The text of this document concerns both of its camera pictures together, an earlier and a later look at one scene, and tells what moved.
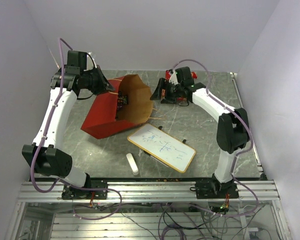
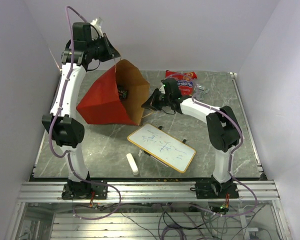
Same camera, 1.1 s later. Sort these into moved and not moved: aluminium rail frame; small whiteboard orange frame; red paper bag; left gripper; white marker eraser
Moved: red paper bag; left gripper
Not moved: aluminium rail frame; small whiteboard orange frame; white marker eraser
